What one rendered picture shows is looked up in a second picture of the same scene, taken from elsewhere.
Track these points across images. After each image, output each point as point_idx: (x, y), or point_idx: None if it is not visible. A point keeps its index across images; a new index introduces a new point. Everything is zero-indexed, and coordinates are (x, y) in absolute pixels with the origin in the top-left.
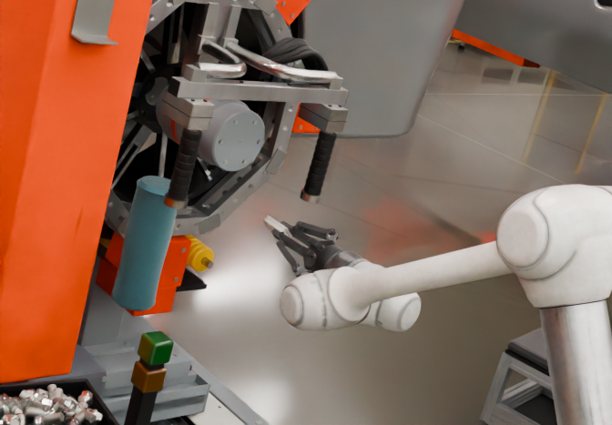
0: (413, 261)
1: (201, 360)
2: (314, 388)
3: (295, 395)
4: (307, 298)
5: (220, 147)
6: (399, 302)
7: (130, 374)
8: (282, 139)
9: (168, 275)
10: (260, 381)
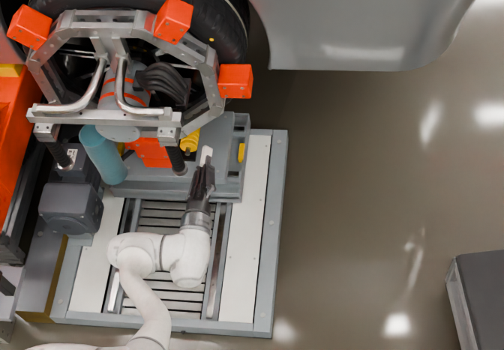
0: (133, 281)
1: (316, 141)
2: (376, 190)
3: (354, 192)
4: (108, 255)
5: (103, 133)
6: (174, 276)
7: (179, 178)
8: (214, 100)
9: (157, 154)
10: (340, 172)
